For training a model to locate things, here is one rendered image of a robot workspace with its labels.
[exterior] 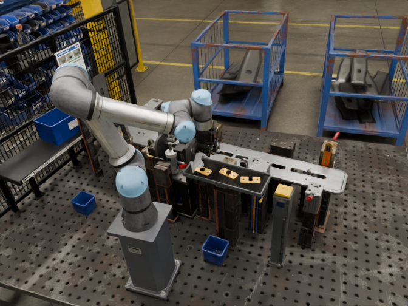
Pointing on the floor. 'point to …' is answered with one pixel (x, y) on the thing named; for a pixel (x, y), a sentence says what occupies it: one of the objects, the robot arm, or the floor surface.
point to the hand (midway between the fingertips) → (202, 163)
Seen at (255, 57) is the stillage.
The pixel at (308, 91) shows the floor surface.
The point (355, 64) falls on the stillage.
